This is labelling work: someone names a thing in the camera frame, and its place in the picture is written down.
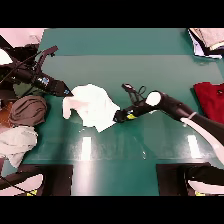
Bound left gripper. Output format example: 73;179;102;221
33;73;75;98

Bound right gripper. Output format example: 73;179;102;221
112;104;148;124

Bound white T-shirt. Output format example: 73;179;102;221
62;83;122;134

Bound brown garment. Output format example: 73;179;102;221
8;95;49;127

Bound beige garment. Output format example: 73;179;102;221
0;125;39;169

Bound red T-shirt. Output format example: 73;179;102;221
193;81;224;125

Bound pale lavender garment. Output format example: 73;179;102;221
190;33;223;60

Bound tan garment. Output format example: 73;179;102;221
190;27;224;51

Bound black cable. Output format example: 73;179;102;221
0;52;44;84

